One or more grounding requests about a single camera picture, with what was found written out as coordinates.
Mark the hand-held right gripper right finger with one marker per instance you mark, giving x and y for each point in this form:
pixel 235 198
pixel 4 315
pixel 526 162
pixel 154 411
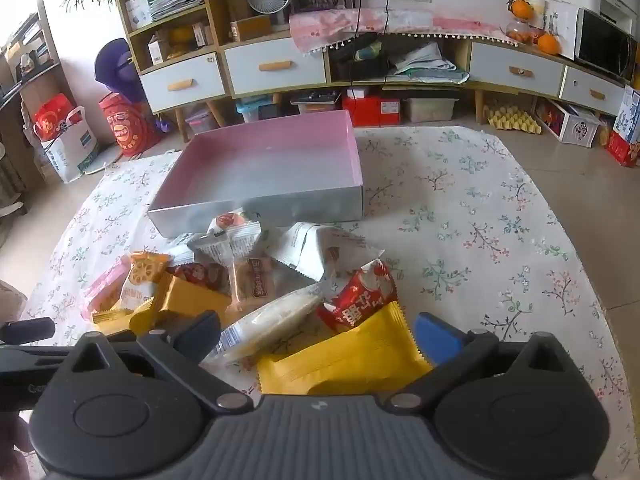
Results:
pixel 437 337

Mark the blue storage bin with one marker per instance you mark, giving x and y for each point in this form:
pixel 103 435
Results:
pixel 250 107

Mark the small clear storage bin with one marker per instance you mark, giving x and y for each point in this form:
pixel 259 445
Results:
pixel 200 121

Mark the blue white carton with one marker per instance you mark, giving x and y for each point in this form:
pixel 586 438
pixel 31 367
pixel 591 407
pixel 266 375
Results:
pixel 629 112

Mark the wooden bookshelf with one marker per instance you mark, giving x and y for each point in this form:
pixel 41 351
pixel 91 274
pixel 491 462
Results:
pixel 47 50

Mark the floral cloth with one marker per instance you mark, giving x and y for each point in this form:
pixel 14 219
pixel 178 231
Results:
pixel 475 240

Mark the storage bin dark lid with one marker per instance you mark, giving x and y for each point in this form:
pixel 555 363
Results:
pixel 315 102

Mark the tall wooden shelf cabinet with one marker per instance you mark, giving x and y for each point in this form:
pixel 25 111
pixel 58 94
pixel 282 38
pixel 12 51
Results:
pixel 210 10

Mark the silver snack packet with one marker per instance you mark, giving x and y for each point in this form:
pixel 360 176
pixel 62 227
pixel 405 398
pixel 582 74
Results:
pixel 177 250

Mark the white microwave oven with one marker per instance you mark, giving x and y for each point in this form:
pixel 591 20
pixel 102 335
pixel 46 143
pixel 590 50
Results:
pixel 600 42

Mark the purple plush toy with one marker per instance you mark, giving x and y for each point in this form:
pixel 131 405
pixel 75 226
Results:
pixel 115 67

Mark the long wooden cabinet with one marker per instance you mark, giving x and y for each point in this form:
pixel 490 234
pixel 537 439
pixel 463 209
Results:
pixel 464 60

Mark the orange fruit on shelf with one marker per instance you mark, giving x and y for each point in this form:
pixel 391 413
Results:
pixel 179 37

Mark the white grey printed snack packet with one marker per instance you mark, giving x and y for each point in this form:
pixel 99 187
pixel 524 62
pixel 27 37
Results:
pixel 315 250

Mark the dark red snack packet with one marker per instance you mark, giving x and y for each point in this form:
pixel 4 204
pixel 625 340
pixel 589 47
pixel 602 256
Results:
pixel 200 275

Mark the pink cardboard box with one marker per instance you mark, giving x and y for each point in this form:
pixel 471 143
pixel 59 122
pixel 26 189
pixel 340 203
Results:
pixel 270 170

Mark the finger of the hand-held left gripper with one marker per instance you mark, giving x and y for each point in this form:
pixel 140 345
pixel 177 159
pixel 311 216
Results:
pixel 27 331

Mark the long clear snack packet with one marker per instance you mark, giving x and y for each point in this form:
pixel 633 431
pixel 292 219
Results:
pixel 270 327

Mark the white printed crate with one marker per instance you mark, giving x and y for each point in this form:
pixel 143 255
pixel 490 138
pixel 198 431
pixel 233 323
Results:
pixel 575 127

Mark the brown cardboard box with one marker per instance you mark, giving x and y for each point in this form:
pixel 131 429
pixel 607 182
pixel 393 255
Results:
pixel 250 27

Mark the small white box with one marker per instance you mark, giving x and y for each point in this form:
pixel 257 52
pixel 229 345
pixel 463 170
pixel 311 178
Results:
pixel 156 52

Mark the red cardboard box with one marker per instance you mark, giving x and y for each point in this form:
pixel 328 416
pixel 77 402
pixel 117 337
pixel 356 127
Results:
pixel 367 110

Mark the black bag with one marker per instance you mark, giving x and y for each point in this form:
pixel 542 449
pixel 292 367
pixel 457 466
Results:
pixel 357 62

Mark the person's left hand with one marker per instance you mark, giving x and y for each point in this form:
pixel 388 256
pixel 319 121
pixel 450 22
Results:
pixel 12 435

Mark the white printed box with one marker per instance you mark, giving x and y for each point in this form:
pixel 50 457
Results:
pixel 560 30

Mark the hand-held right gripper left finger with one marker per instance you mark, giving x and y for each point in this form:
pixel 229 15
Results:
pixel 197 332

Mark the white appliance box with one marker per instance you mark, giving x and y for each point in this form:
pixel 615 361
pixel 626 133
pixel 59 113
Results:
pixel 137 12

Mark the gold snack packet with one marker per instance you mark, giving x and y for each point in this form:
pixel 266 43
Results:
pixel 180 302

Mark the lotus root chip packet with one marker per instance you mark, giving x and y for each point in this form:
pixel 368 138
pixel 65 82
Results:
pixel 140 280

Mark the large yellow snack packet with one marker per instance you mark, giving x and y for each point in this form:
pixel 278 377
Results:
pixel 345 360

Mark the small white carton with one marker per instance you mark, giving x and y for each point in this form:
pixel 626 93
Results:
pixel 201 35

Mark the red snack packet white print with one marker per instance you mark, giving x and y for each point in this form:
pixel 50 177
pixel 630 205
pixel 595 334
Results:
pixel 357 300

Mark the pink tasselled cloth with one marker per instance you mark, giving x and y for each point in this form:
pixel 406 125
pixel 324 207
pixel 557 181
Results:
pixel 400 22

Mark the red gift bag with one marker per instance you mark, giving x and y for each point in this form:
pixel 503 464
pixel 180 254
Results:
pixel 50 117
pixel 125 130

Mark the white paper bag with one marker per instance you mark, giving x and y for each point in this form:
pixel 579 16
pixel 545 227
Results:
pixel 72 152

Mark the pink snack packet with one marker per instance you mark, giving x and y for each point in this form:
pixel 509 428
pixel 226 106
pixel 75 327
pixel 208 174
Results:
pixel 102 290

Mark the yellow egg tray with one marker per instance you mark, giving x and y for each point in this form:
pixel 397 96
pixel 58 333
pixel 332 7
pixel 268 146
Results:
pixel 510 117

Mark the red gift box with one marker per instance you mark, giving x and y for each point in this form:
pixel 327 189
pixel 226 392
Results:
pixel 622 150

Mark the white packet orange print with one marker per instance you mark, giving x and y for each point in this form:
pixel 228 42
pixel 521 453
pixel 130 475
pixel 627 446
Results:
pixel 227 220

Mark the stack of papers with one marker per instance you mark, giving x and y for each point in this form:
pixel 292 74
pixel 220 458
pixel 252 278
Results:
pixel 175 2

